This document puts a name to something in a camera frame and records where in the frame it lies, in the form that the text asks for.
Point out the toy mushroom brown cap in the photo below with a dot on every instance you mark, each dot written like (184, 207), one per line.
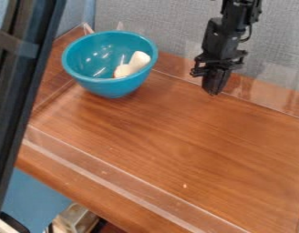
(137, 62)

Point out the black object at bottom left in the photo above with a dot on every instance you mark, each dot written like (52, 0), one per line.
(9, 225)

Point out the grey box under table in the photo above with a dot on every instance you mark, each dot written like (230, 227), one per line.
(74, 220)

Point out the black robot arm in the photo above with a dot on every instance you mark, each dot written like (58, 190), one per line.
(242, 8)

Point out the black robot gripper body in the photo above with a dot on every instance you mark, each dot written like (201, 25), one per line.
(220, 56)

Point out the clear acrylic table barrier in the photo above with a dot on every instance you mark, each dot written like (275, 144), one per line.
(169, 160)

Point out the dark blurred foreground post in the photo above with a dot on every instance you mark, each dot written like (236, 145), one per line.
(26, 36)

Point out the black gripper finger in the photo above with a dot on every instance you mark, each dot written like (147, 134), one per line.
(211, 82)
(223, 78)

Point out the blue plastic bowl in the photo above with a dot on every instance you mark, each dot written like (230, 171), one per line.
(92, 57)

